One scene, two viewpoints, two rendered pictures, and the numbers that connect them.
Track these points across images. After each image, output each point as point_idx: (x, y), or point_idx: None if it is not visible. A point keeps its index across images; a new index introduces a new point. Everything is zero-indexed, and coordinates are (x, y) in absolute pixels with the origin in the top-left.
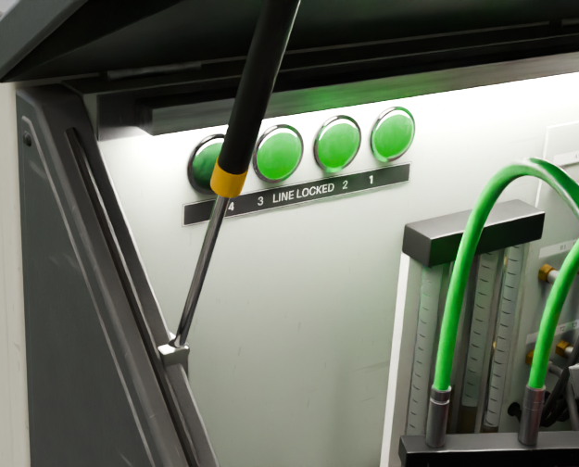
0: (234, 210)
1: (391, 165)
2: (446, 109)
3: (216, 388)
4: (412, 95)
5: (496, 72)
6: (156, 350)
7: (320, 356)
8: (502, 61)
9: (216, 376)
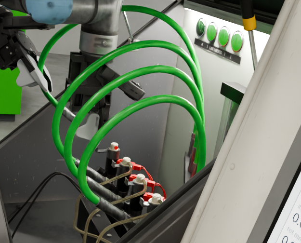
0: (202, 46)
1: (236, 54)
2: (255, 41)
3: None
4: (229, 21)
5: None
6: (129, 37)
7: (209, 117)
8: (257, 20)
9: (190, 100)
